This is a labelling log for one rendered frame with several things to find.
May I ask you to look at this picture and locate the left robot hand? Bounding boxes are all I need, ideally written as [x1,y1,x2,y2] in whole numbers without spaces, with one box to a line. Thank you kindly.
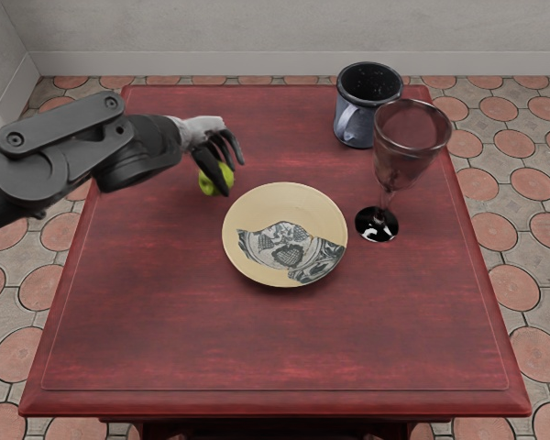
[170,115,246,199]

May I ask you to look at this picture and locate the green fruit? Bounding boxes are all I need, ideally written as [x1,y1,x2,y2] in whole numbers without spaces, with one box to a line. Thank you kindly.
[197,160,236,197]

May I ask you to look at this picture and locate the cream plate with blue pattern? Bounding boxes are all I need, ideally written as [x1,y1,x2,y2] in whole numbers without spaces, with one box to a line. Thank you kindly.
[221,181,349,289]

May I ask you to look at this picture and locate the dark wine glass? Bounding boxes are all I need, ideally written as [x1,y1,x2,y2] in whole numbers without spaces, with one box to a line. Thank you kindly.
[354,98,454,244]

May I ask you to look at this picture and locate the dark blue mug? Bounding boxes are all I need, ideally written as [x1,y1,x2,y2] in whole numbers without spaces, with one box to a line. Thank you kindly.
[333,61,404,150]

